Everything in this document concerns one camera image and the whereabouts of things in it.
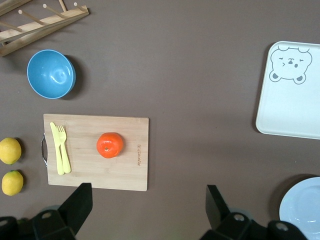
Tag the yellow plastic fork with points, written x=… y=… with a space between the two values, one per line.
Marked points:
x=65 y=160

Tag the wooden cutting board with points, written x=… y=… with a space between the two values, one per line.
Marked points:
x=87 y=160

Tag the yellow lemon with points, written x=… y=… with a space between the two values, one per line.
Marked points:
x=12 y=183
x=9 y=150

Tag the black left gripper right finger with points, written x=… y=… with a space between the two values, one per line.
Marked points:
x=220 y=212

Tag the cream bear print tray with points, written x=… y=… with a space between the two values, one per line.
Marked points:
x=287 y=110

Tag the orange mandarin fruit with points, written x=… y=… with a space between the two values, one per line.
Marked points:
x=109 y=145

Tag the yellow plastic knife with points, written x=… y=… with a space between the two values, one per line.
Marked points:
x=55 y=140

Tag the wooden peg dish rack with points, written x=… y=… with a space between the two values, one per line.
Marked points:
x=50 y=22

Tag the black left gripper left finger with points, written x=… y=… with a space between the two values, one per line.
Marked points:
x=75 y=207

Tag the blue bowl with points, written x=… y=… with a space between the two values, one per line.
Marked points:
x=51 y=73

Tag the pale lavender plate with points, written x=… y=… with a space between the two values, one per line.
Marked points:
x=302 y=207

